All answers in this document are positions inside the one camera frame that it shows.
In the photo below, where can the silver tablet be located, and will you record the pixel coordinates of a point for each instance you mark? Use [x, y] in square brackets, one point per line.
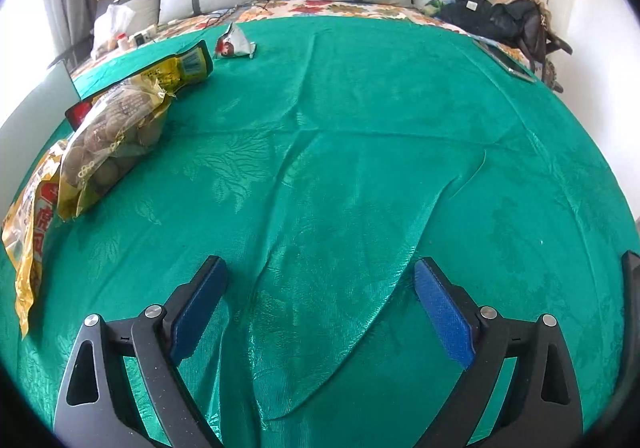
[505, 60]

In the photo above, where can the small bottle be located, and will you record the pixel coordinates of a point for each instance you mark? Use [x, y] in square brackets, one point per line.
[121, 42]

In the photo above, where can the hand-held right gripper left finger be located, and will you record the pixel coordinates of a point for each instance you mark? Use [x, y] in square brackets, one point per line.
[200, 308]

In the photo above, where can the clear bag of round snacks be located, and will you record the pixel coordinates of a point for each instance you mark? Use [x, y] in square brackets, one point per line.
[100, 147]

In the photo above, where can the grey pillow half hidden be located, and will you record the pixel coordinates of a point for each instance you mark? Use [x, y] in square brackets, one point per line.
[135, 2]

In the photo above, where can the black object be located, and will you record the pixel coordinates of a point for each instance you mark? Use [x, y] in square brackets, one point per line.
[632, 278]

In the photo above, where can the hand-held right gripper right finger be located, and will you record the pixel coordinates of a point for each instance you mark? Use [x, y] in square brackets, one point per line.
[445, 313]

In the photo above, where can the red black packet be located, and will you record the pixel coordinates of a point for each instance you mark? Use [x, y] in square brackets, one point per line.
[77, 115]

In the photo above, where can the green patterned blanket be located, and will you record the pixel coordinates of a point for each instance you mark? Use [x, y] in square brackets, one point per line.
[325, 152]

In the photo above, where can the green cloth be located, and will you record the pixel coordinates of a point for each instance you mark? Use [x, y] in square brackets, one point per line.
[434, 5]

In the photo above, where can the black clothing pile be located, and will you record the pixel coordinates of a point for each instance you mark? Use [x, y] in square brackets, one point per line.
[500, 12]

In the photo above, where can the white red snack packet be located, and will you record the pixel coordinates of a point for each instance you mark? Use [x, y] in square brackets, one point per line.
[235, 45]

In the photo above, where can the yellow green snack packet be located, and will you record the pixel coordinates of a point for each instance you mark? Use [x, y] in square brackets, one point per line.
[192, 62]

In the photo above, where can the white plastic bag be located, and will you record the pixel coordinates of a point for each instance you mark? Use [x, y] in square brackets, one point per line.
[112, 22]

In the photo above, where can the yellow red printed snack bag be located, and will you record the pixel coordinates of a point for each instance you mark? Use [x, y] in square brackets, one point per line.
[30, 238]

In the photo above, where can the floral bed sheet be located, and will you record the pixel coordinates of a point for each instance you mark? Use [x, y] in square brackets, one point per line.
[320, 7]

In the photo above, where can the grey board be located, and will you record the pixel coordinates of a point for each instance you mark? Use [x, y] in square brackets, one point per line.
[35, 112]

